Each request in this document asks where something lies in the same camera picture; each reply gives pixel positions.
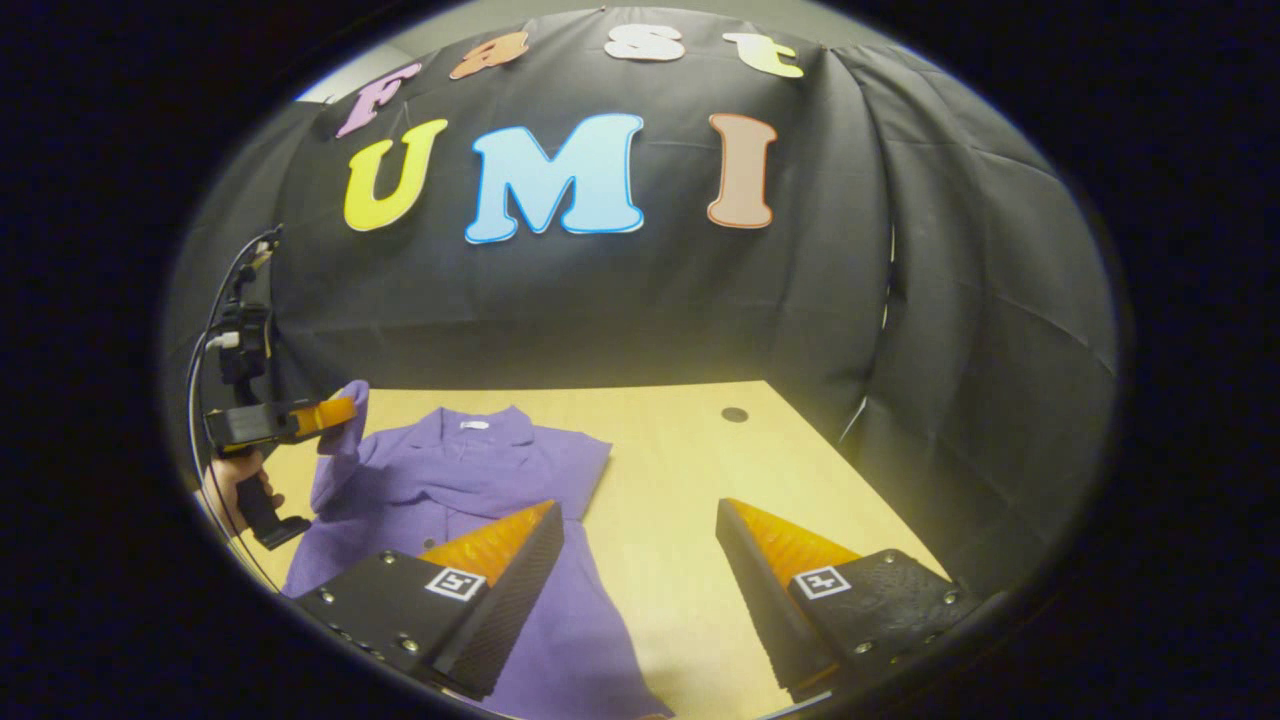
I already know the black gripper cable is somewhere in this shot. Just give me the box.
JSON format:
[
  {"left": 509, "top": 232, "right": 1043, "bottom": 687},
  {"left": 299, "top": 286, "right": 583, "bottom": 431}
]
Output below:
[{"left": 186, "top": 228, "right": 284, "bottom": 594}]

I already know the purple button shirt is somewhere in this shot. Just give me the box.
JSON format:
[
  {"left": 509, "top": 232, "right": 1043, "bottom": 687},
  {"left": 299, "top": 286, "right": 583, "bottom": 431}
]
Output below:
[{"left": 283, "top": 380, "right": 673, "bottom": 720}]

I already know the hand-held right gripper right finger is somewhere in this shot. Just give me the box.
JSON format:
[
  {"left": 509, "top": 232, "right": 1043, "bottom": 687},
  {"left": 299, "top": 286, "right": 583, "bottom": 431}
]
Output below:
[{"left": 715, "top": 497, "right": 988, "bottom": 705}]

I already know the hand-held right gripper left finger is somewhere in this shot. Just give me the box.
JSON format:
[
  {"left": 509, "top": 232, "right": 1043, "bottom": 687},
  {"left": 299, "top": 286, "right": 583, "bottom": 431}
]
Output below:
[{"left": 293, "top": 499, "right": 566, "bottom": 702}]

